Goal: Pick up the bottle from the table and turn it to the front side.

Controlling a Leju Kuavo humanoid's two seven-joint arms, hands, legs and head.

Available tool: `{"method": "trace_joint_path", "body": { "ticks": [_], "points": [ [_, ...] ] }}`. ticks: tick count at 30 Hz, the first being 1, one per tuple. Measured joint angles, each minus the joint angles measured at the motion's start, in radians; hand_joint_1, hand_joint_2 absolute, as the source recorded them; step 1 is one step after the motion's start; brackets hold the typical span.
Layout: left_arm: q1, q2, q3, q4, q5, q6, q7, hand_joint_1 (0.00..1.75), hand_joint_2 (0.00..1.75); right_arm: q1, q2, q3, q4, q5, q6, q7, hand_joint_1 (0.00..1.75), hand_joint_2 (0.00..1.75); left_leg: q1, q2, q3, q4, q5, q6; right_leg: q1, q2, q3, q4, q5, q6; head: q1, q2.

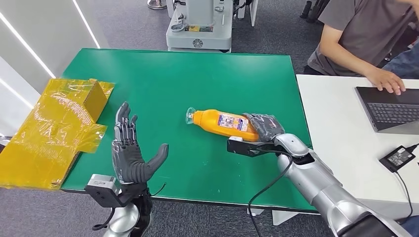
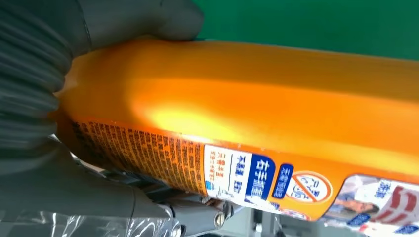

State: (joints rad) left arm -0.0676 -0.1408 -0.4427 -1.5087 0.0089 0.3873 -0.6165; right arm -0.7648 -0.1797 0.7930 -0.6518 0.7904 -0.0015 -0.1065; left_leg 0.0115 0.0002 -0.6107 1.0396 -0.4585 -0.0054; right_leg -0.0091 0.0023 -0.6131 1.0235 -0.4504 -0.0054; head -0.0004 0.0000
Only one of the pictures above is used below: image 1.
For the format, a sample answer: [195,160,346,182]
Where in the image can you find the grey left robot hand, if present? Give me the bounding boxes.
[111,101,169,185]

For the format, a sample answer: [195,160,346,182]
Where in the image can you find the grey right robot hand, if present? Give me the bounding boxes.
[243,113,286,143]

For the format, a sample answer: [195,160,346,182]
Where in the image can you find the orange plastic bottle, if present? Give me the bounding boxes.
[185,107,261,143]

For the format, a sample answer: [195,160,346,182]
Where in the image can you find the yellow tape-wrapped cardboard box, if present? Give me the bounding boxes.
[0,78,116,191]

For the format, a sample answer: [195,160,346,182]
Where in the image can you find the grey wheeled machine base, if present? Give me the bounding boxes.
[166,0,235,54]

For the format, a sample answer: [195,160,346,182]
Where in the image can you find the black chair legs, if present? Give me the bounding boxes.
[299,0,331,24]

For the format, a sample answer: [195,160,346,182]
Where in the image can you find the dark grey laptop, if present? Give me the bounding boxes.
[355,86,419,136]

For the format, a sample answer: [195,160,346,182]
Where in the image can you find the person's hand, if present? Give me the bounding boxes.
[366,67,407,96]

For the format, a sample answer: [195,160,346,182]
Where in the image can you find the black power adapter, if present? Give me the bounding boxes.
[378,145,417,173]

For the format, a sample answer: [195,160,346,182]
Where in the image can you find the person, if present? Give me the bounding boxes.
[302,0,419,96]

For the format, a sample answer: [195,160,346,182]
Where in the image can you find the silver round stand base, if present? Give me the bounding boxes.
[147,0,168,11]

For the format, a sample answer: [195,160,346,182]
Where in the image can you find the person's leg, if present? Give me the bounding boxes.
[401,216,419,237]

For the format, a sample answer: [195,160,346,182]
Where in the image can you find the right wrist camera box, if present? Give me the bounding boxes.
[226,136,282,158]

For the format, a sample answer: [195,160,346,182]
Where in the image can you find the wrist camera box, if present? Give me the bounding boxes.
[226,136,282,158]
[84,174,122,209]

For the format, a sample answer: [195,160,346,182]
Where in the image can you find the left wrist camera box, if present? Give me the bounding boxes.
[84,174,122,209]

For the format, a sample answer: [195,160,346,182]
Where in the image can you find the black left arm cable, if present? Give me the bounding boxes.
[92,207,116,231]

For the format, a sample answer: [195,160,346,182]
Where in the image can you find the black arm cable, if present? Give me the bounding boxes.
[248,153,293,237]
[92,207,116,231]

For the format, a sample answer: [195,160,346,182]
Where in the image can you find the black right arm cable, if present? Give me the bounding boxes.
[248,153,293,237]

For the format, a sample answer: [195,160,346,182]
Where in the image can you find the white frame legs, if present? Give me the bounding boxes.
[235,0,259,28]

